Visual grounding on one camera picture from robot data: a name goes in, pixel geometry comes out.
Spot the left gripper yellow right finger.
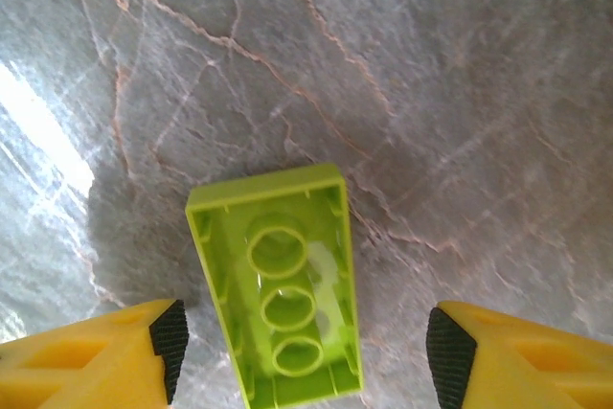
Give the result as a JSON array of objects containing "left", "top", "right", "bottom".
[{"left": 425, "top": 300, "right": 613, "bottom": 409}]

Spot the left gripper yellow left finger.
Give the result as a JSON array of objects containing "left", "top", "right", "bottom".
[{"left": 0, "top": 298, "right": 189, "bottom": 409}]

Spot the long green lego brick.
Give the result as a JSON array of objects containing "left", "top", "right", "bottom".
[{"left": 185, "top": 162, "right": 365, "bottom": 409}]

